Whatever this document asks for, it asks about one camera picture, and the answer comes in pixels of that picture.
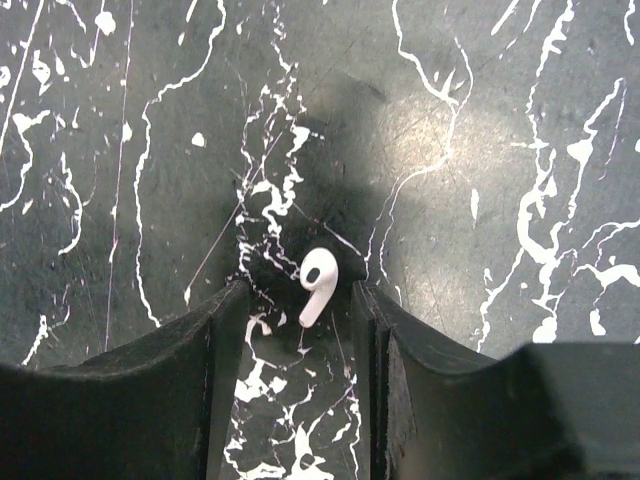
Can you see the white earbud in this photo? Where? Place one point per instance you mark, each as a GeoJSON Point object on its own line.
{"type": "Point", "coordinates": [319, 275]}

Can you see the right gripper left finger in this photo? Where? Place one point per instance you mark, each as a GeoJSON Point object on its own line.
{"type": "Point", "coordinates": [155, 408]}

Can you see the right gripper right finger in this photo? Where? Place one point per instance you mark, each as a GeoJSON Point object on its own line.
{"type": "Point", "coordinates": [435, 409]}

